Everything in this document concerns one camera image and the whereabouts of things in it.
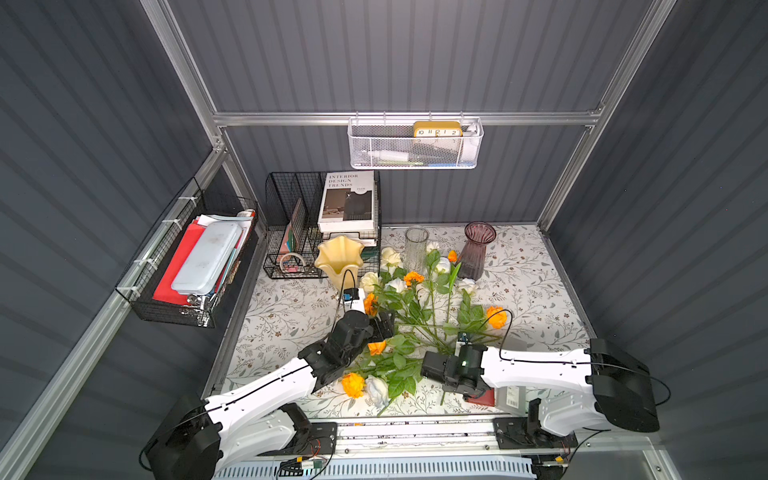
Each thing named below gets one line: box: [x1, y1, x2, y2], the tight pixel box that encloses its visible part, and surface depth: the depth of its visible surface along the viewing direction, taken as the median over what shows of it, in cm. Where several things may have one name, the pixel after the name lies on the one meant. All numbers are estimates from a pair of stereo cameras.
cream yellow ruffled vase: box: [314, 236, 365, 293], surface depth 90 cm
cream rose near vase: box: [360, 272, 379, 293], surface depth 101 cm
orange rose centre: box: [367, 340, 386, 356], surface depth 86 cm
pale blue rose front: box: [365, 374, 389, 407], surface depth 79 cm
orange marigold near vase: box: [364, 293, 379, 317], surface depth 97 cm
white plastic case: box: [171, 222, 243, 295], surface depth 71 cm
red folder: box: [153, 220, 206, 304], surface depth 70 cm
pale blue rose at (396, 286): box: [384, 277, 408, 299], surface depth 99 cm
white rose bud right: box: [455, 278, 479, 293], surface depth 99 cm
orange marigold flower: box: [403, 271, 425, 286], surface depth 102 cm
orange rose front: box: [342, 372, 366, 399], surface depth 80 cm
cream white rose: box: [381, 247, 401, 265], surface depth 108 cm
